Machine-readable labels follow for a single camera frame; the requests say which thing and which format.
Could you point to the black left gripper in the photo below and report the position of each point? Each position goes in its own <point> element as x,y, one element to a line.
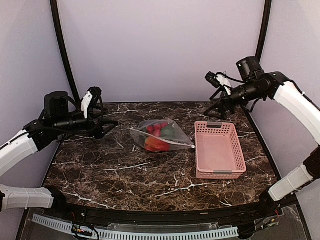
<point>98,131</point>

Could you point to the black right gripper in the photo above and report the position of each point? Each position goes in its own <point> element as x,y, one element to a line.
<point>222,107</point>

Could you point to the red orange mango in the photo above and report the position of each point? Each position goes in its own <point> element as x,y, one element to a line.
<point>155,145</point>

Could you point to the red lychee bunch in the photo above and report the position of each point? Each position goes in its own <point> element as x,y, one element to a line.
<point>156,128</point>

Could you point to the clear zip top bag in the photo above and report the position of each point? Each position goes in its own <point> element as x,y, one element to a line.
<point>180,142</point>

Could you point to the green lime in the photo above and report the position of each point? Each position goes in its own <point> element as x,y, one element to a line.
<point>168,132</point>

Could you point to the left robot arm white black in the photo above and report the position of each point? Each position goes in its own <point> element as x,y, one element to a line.
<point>33,138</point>

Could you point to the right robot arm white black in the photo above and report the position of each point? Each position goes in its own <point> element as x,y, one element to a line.
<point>284,91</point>

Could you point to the pink perforated plastic basket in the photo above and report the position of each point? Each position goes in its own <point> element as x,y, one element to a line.
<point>218,151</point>

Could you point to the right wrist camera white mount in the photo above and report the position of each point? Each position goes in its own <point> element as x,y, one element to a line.
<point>219,81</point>

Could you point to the left black frame post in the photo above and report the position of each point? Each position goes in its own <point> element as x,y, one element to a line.
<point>63,50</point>

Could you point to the black frame post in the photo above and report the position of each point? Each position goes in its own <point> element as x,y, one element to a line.
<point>63,50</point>
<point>263,29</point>

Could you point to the right black frame post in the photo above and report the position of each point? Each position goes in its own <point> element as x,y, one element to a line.
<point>263,29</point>

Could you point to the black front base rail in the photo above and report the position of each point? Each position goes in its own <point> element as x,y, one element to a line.
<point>284,222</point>

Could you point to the white slotted cable duct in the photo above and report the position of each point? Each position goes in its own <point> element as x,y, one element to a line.
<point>136,232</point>

